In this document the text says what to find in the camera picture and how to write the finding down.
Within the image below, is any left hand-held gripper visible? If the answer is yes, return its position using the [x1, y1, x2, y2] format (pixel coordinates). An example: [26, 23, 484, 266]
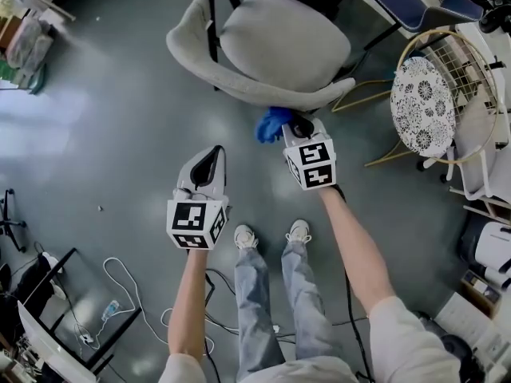
[165, 145, 232, 251]

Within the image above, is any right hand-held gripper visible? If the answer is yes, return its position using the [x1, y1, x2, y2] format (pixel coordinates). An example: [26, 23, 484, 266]
[281, 115, 339, 192]

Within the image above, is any blue cloth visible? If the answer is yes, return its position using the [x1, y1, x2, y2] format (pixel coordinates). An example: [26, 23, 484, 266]
[254, 105, 297, 144]

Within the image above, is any grey upholstered armchair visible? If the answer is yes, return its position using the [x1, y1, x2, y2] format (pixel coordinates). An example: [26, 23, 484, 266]
[165, 0, 370, 110]

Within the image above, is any person's right forearm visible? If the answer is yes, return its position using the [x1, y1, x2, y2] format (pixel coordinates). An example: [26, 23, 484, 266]
[318, 184, 397, 319]

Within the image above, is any person's left forearm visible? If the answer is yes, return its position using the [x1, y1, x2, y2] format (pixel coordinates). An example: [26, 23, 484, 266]
[167, 247, 211, 361]

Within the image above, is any person's left white shoe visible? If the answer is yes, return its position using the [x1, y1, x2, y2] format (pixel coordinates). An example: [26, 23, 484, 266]
[233, 224, 259, 251]

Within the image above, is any person's white shoe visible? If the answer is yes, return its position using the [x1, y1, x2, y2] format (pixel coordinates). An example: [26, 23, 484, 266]
[233, 224, 259, 251]
[285, 219, 313, 246]

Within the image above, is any person's right white shoe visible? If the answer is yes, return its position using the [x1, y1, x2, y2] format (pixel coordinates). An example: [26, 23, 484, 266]
[285, 219, 313, 246]

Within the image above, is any person's left leg in jeans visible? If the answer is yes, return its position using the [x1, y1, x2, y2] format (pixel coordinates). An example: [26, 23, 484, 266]
[233, 245, 287, 383]

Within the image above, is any person's leg in jeans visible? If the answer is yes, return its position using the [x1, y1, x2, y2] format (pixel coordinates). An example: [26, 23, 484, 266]
[233, 245, 287, 383]
[280, 239, 345, 363]

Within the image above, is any person's right leg in jeans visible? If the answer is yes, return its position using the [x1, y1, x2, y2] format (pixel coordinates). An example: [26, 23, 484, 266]
[280, 239, 345, 363]

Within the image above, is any blue shell chair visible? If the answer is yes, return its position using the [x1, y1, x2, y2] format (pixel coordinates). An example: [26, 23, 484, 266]
[354, 0, 485, 52]

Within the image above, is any clear plastic water bottle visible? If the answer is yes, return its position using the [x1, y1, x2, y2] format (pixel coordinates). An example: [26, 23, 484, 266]
[100, 300, 121, 322]

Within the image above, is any green plastic tray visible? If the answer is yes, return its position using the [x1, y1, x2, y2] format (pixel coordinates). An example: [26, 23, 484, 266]
[27, 62, 48, 96]

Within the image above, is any black tripod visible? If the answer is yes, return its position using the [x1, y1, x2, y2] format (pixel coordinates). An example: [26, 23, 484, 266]
[0, 188, 28, 254]

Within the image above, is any black garment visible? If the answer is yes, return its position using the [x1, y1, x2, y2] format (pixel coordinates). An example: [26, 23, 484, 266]
[0, 253, 55, 335]

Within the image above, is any plastic wrapped bundle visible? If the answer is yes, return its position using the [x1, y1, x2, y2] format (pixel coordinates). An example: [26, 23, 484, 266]
[6, 14, 55, 81]

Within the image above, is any white and black appliance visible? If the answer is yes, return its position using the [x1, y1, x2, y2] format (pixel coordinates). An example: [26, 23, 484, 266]
[458, 213, 511, 291]

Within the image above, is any stack of green boxes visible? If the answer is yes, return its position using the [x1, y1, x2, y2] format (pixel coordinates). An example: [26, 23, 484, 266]
[0, 57, 18, 84]

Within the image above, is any person's cream shirt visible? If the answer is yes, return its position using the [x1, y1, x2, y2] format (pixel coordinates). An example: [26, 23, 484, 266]
[157, 295, 464, 383]

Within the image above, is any white monitor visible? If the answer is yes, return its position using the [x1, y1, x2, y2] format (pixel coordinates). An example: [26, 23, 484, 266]
[18, 301, 97, 383]

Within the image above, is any open cardboard box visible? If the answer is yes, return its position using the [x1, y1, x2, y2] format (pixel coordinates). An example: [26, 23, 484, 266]
[461, 269, 502, 319]

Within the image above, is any white ribbed sheet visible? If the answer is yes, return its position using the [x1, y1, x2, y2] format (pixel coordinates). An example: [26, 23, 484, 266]
[434, 291, 505, 353]

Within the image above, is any black equipment pile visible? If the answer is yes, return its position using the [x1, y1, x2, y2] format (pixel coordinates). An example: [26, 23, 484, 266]
[418, 311, 511, 383]

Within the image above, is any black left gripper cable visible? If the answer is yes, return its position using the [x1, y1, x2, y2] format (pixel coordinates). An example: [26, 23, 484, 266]
[202, 268, 240, 383]

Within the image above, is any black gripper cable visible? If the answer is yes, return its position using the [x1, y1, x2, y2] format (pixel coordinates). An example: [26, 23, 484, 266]
[202, 268, 240, 383]
[337, 185, 376, 383]

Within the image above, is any gold wire chair floral seat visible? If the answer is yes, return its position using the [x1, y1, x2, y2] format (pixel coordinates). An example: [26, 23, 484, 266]
[331, 29, 500, 168]

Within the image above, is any white cable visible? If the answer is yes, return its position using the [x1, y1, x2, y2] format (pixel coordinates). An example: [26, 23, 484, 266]
[102, 256, 240, 355]

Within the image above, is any white frame office chair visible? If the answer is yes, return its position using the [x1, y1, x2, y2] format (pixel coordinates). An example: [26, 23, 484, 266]
[417, 93, 511, 206]

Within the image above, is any black frame glass table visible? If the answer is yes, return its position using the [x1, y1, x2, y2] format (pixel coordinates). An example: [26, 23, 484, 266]
[18, 247, 143, 375]

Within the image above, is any light wooden frame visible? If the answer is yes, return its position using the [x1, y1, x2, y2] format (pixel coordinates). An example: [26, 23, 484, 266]
[449, 185, 511, 219]

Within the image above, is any white cabinet with black handle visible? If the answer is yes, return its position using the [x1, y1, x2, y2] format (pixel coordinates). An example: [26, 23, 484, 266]
[454, 22, 511, 151]

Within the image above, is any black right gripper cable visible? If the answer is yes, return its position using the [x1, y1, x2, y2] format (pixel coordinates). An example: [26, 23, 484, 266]
[337, 185, 376, 383]

